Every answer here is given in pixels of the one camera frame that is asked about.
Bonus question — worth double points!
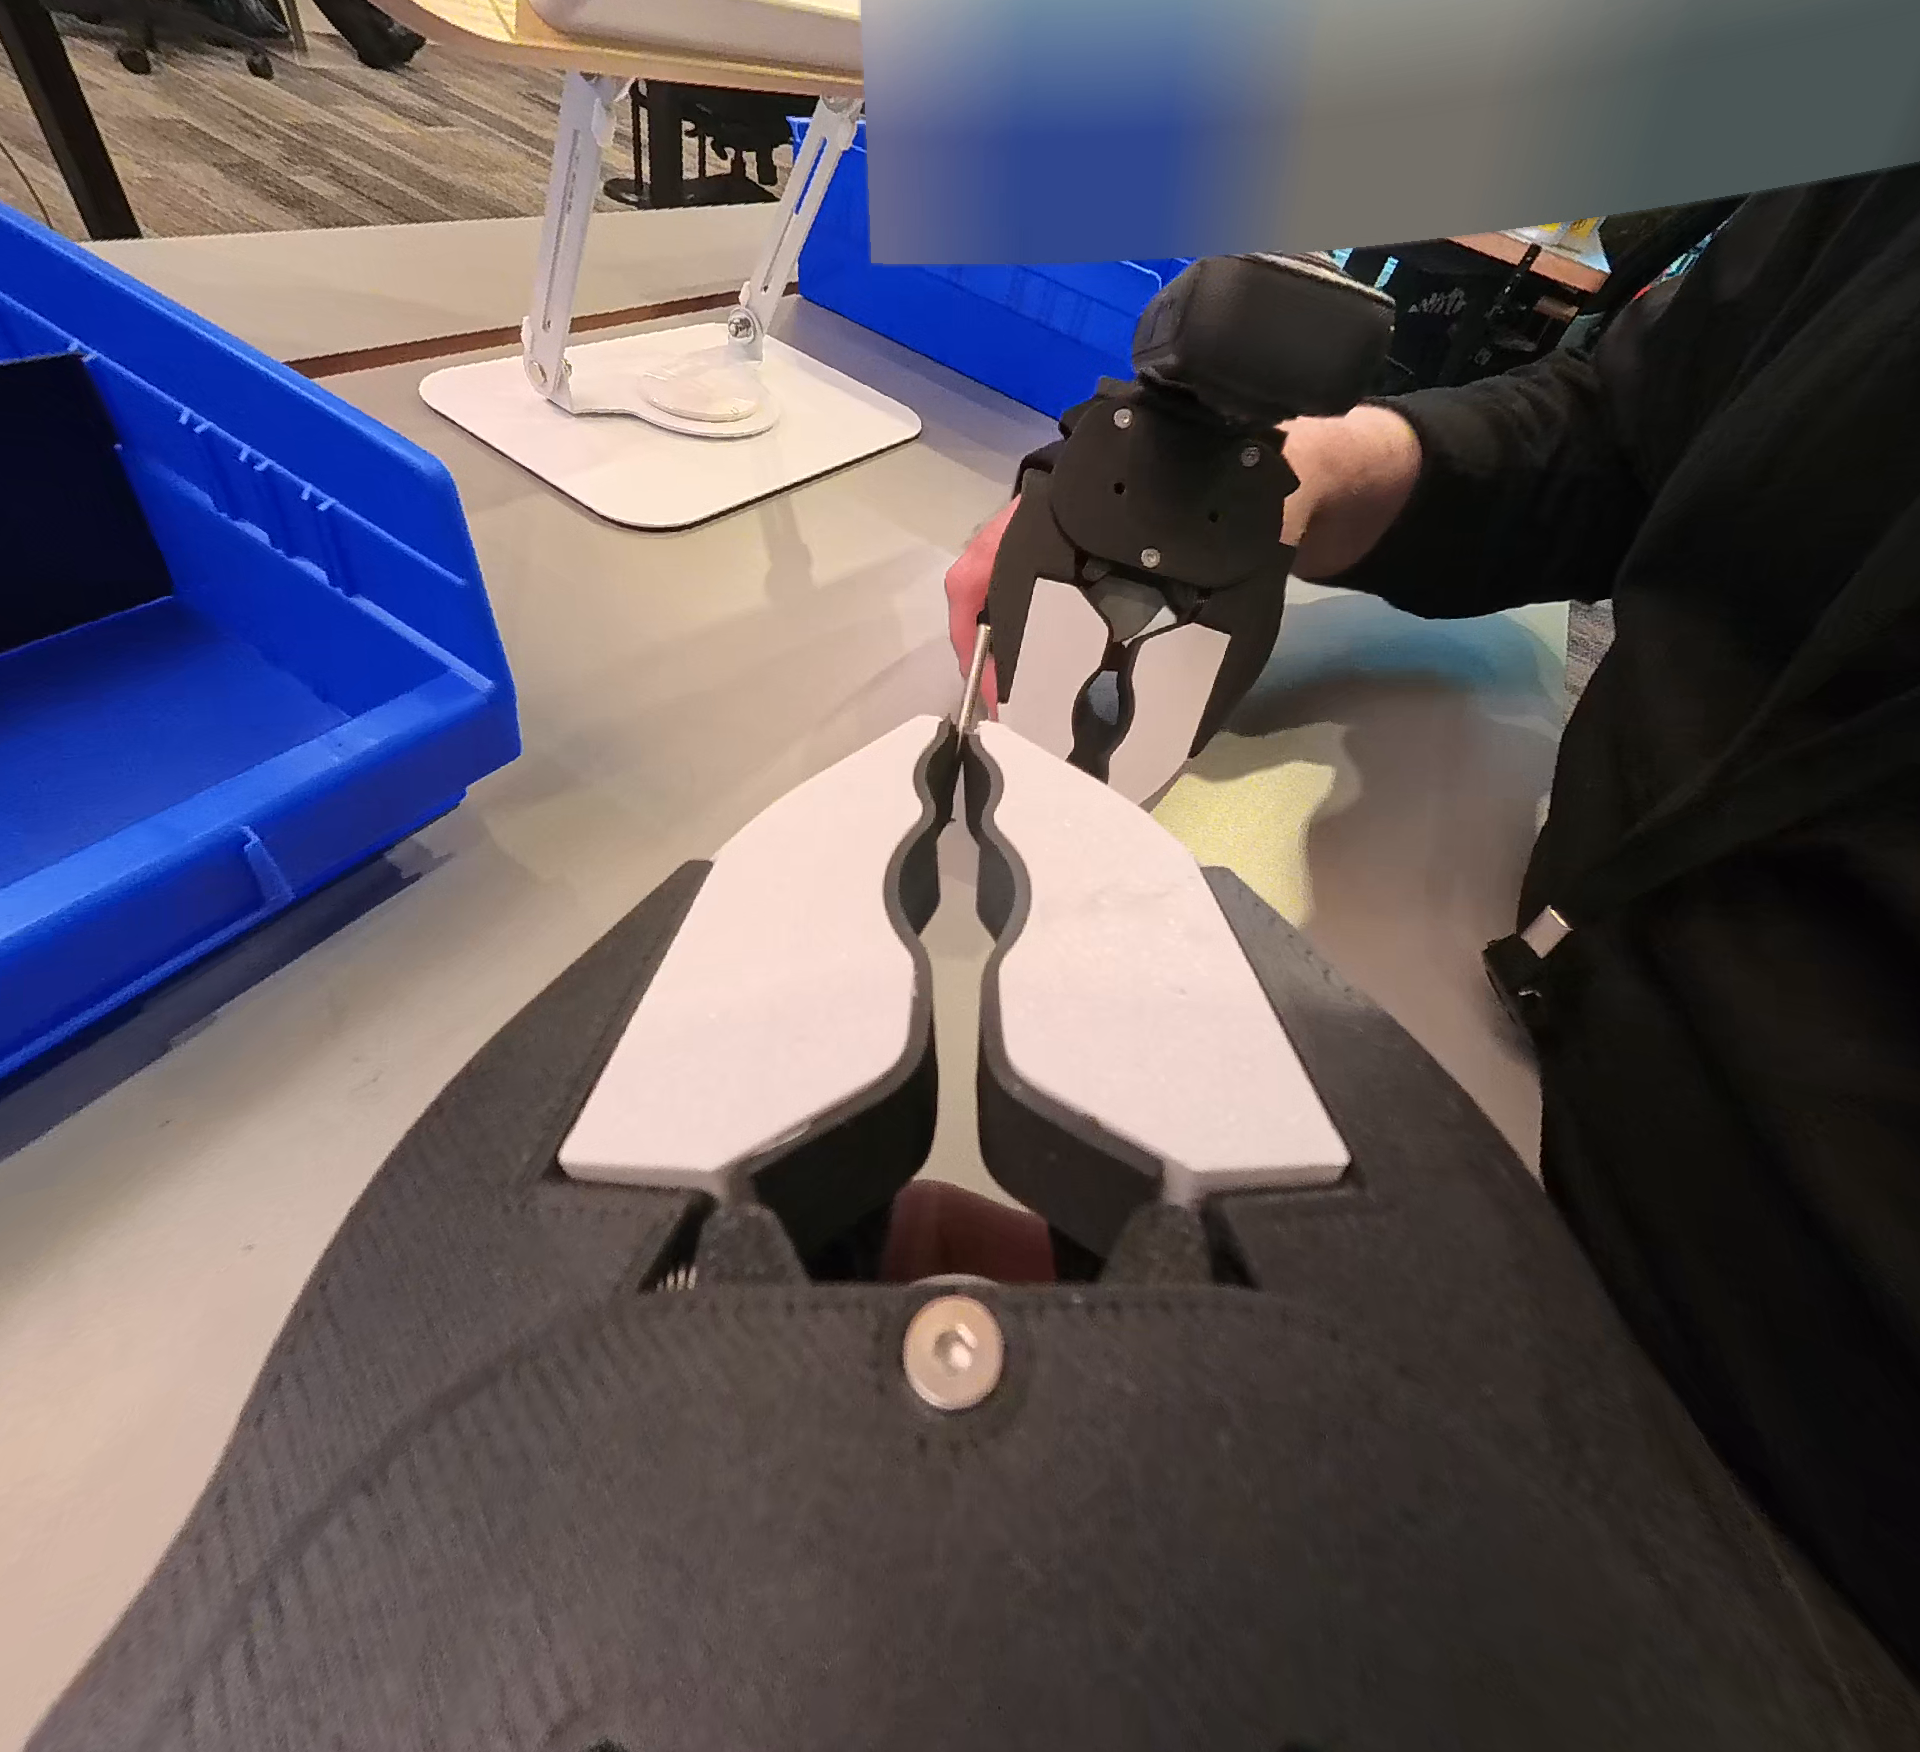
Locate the blue plastic object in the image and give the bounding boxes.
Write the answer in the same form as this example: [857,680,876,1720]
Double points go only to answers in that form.
[795,116,1194,421]

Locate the person's right forearm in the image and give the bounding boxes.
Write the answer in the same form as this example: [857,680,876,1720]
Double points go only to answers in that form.
[1326,327,1704,620]

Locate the person's right hand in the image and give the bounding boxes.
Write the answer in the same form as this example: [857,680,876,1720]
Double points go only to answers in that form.
[947,406,1423,722]

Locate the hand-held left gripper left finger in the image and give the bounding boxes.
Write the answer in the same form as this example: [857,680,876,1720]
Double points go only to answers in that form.
[559,713,957,1243]

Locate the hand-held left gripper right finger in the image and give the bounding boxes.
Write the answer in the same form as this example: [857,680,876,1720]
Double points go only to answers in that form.
[972,727,1351,1266]

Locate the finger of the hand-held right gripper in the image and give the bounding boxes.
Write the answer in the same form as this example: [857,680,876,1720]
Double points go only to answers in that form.
[1107,616,1233,811]
[1017,579,1121,776]

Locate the blue plastic bin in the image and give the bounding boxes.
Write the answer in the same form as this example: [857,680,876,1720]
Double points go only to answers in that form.
[0,200,522,1086]

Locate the white stand with instruction board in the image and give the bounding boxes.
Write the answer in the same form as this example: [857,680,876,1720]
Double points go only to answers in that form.
[209,0,925,533]

